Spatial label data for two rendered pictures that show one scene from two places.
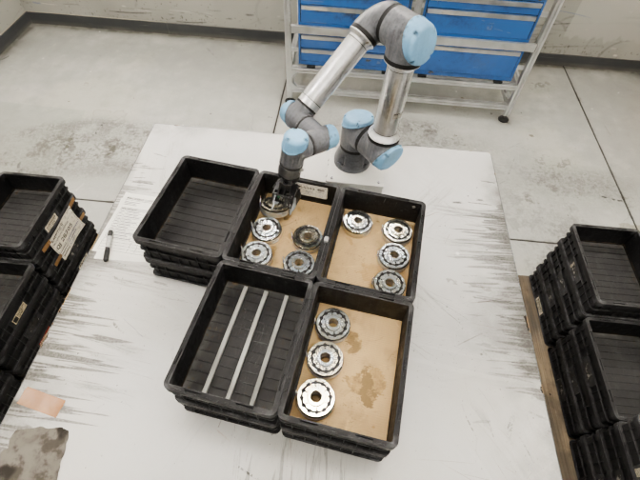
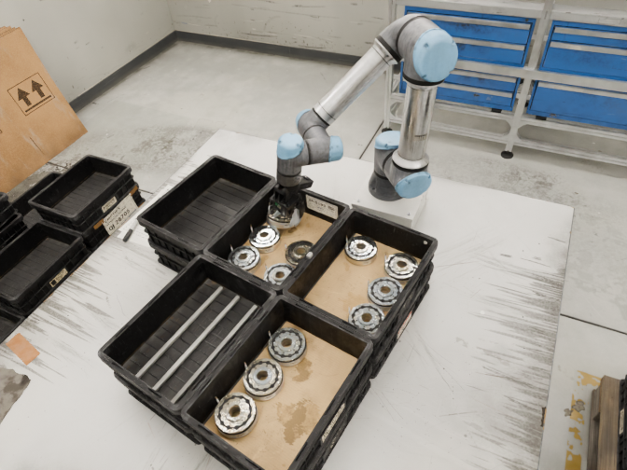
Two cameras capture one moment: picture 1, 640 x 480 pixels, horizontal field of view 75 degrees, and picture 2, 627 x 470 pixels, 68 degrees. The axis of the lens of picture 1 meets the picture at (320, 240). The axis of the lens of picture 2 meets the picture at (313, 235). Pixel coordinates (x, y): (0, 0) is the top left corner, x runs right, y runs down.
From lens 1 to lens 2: 45 cm
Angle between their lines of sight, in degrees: 19
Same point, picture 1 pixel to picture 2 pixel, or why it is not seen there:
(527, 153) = not seen: outside the picture
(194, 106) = (289, 125)
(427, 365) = (391, 427)
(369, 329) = (326, 361)
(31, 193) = (105, 177)
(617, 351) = not seen: outside the picture
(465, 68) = (598, 114)
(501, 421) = not seen: outside the picture
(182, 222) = (193, 216)
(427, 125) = (541, 176)
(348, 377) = (280, 405)
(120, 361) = (96, 332)
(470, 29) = (606, 68)
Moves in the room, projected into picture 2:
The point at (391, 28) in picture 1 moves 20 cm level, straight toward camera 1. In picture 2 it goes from (407, 40) to (373, 75)
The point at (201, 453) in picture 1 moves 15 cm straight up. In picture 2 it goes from (124, 439) to (102, 417)
